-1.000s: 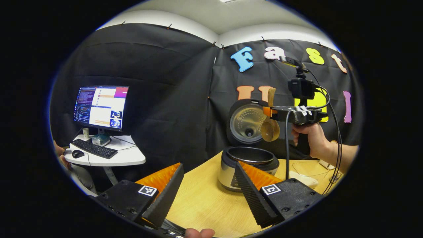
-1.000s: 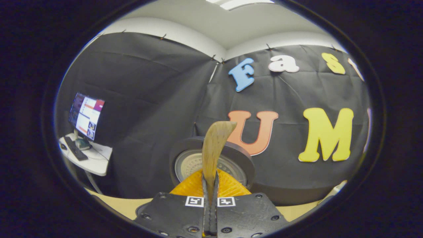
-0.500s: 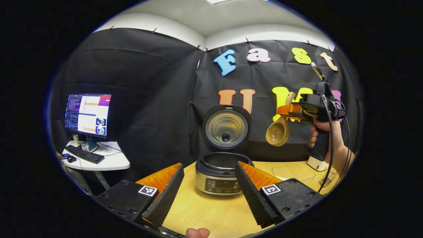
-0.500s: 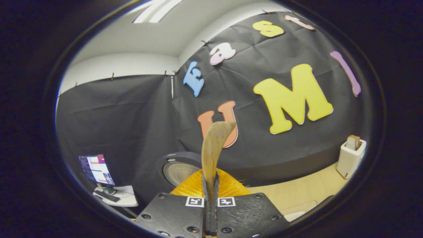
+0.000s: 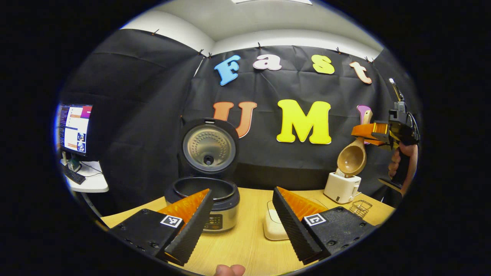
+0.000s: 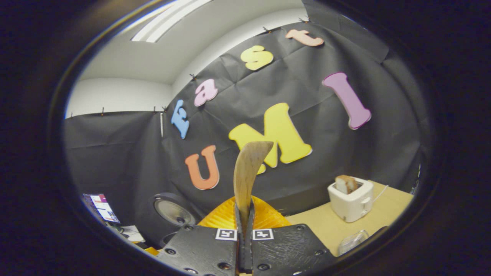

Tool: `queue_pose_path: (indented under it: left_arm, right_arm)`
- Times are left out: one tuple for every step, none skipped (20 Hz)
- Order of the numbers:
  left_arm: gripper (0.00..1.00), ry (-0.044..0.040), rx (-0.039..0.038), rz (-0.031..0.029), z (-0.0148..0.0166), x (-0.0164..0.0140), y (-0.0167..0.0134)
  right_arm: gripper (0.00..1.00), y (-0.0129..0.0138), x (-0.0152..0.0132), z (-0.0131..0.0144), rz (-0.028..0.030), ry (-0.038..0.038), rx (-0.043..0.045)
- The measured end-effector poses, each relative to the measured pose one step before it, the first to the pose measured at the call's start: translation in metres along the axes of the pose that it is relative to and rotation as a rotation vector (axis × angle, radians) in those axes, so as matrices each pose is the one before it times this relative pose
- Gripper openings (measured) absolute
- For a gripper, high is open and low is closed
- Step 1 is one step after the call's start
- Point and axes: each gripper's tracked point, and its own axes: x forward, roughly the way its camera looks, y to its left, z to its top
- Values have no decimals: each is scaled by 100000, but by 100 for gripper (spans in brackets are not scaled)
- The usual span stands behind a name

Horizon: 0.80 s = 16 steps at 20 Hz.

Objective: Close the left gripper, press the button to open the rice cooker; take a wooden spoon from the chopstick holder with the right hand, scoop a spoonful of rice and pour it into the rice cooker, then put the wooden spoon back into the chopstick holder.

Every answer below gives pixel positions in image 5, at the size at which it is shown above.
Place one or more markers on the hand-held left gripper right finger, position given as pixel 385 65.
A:
pixel 291 226

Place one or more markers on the ceiling light panel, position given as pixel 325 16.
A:
pixel 268 1

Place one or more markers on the white side table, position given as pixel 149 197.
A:
pixel 94 182

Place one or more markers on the wooden spoon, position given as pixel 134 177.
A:
pixel 351 161

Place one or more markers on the black keyboard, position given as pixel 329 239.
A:
pixel 73 175

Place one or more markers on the white toaster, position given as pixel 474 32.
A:
pixel 341 189

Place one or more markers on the computer monitor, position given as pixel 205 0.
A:
pixel 74 128

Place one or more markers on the black and silver rice cooker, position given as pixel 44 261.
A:
pixel 209 149

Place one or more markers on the clear container of rice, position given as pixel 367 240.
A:
pixel 274 228

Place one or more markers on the black backdrop cloth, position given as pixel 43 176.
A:
pixel 153 115

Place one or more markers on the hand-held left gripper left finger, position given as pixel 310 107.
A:
pixel 191 230

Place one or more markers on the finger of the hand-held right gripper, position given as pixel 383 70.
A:
pixel 383 138
pixel 364 130

